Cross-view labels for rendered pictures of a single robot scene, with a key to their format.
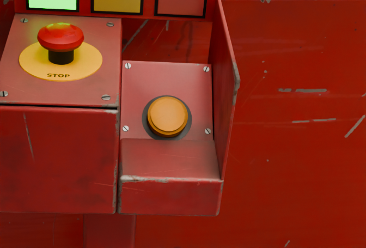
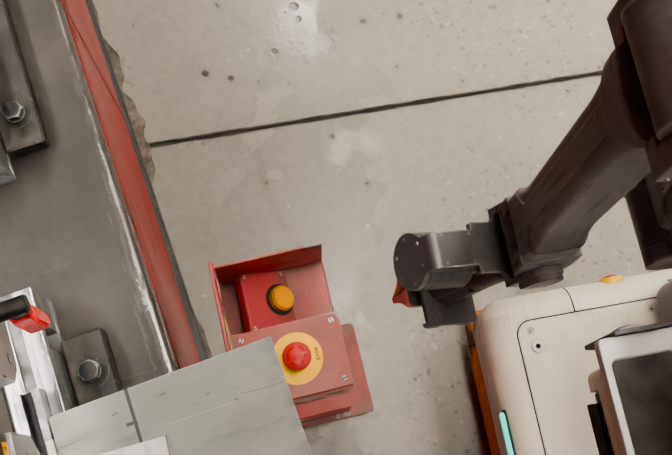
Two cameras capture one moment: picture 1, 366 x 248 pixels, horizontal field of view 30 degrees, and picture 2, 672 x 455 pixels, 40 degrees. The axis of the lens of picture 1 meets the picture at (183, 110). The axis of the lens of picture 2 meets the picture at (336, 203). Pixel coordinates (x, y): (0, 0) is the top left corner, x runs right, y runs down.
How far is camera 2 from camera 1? 113 cm
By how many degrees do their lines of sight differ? 60
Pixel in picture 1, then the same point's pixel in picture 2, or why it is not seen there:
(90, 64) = (298, 338)
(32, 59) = (303, 375)
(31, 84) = (330, 365)
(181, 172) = (320, 284)
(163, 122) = (289, 299)
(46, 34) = (304, 362)
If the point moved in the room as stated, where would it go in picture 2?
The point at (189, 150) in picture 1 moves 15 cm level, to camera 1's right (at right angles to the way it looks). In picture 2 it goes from (298, 282) to (288, 188)
